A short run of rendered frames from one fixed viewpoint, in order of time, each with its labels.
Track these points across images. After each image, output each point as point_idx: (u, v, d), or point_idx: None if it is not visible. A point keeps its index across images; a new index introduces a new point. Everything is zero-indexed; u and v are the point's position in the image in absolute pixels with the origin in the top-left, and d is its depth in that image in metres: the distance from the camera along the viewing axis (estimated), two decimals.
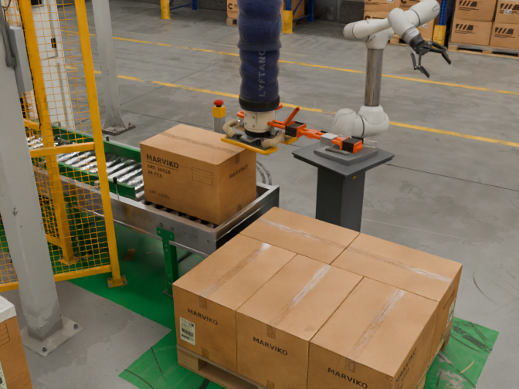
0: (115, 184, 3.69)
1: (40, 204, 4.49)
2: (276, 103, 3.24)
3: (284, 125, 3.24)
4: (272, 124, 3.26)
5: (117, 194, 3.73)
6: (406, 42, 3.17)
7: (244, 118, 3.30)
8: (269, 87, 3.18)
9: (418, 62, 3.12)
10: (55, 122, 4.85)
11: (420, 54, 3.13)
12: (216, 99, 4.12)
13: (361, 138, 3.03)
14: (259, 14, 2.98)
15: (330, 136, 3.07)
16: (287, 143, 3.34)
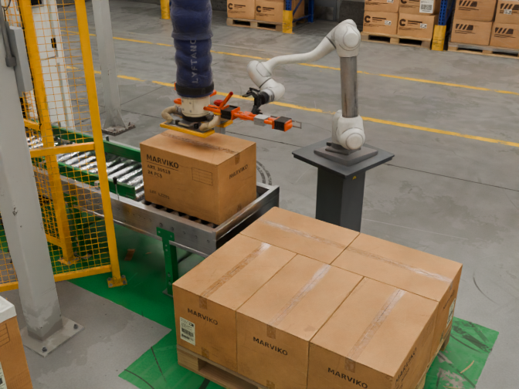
0: (115, 184, 3.69)
1: (40, 204, 4.49)
2: (210, 89, 3.47)
3: (219, 109, 3.47)
4: (208, 109, 3.49)
5: (117, 194, 3.73)
6: (265, 90, 3.70)
7: (181, 104, 3.51)
8: (201, 74, 3.40)
9: (253, 93, 3.58)
10: (55, 122, 4.85)
11: (257, 96, 3.62)
12: (216, 99, 4.12)
13: (289, 119, 3.29)
14: (188, 5, 3.20)
15: (262, 116, 3.34)
16: (223, 126, 3.58)
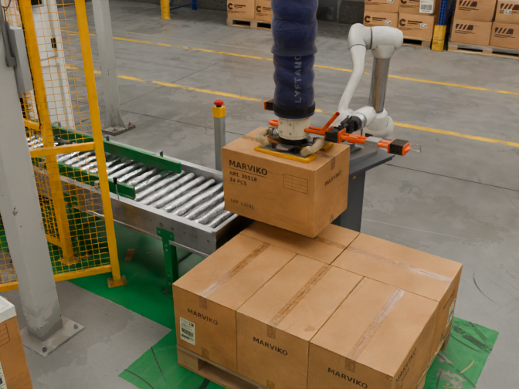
0: (115, 184, 3.69)
1: (40, 204, 4.49)
2: (313, 109, 3.13)
3: (323, 130, 3.13)
4: (310, 130, 3.16)
5: (117, 194, 3.73)
6: (357, 115, 3.25)
7: (279, 126, 3.19)
8: (305, 93, 3.07)
9: (345, 126, 3.13)
10: (55, 122, 4.85)
11: (350, 126, 3.17)
12: (216, 99, 4.12)
13: (405, 141, 2.93)
14: (294, 18, 2.88)
15: (374, 139, 2.99)
16: (324, 149, 3.24)
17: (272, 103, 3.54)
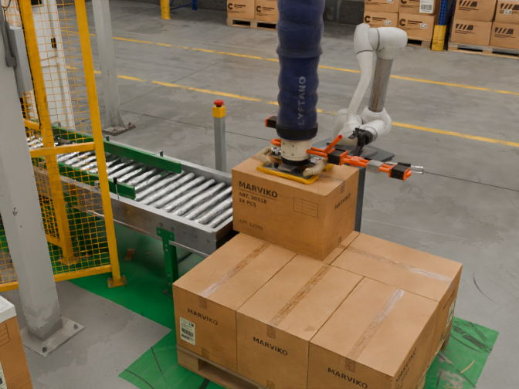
0: (115, 184, 3.69)
1: (40, 204, 4.49)
2: (315, 131, 3.18)
3: (325, 153, 3.18)
4: (312, 152, 3.20)
5: (117, 194, 3.73)
6: (368, 129, 3.40)
7: (282, 147, 3.23)
8: (308, 116, 3.11)
9: (359, 133, 3.29)
10: (55, 122, 4.85)
11: (362, 136, 3.33)
12: (216, 99, 4.12)
13: (408, 164, 3.01)
14: (300, 19, 2.86)
15: (376, 163, 3.04)
16: (326, 170, 3.29)
17: (273, 120, 3.58)
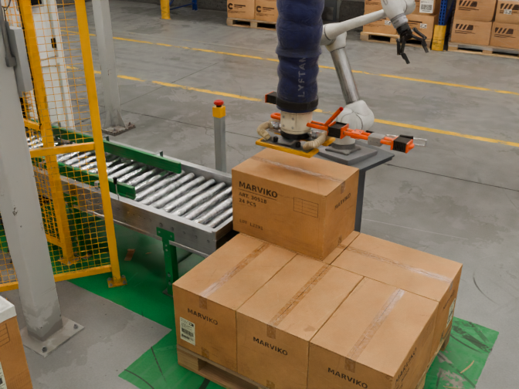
0: (115, 184, 3.69)
1: (40, 204, 4.49)
2: (316, 104, 3.11)
3: (325, 126, 3.11)
4: (312, 125, 3.13)
5: (117, 194, 3.73)
6: None
7: (282, 120, 3.16)
8: (308, 87, 3.04)
9: (401, 50, 3.56)
10: (55, 122, 4.85)
11: (402, 42, 3.53)
12: (216, 99, 4.12)
13: (411, 136, 2.94)
14: (300, 19, 2.86)
15: (378, 136, 2.97)
16: (326, 144, 3.22)
17: (273, 96, 3.51)
